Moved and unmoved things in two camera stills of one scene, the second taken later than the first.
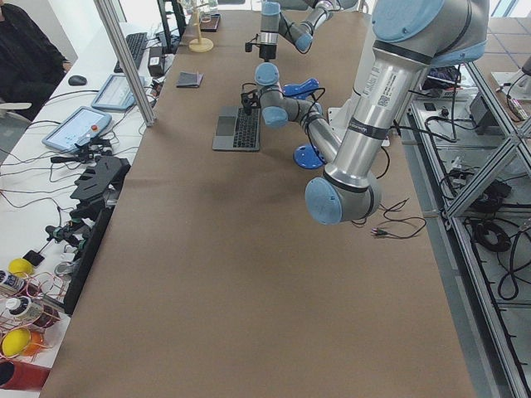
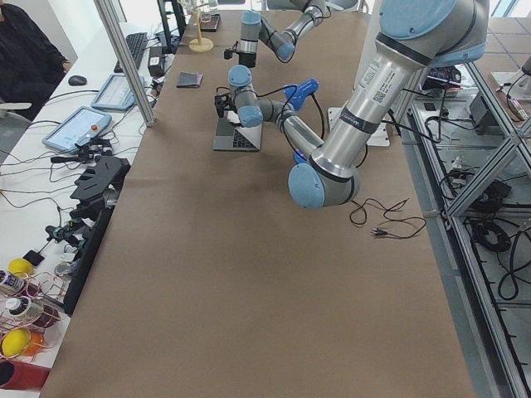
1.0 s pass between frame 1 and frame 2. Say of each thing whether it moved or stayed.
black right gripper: moved
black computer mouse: stayed
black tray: stayed
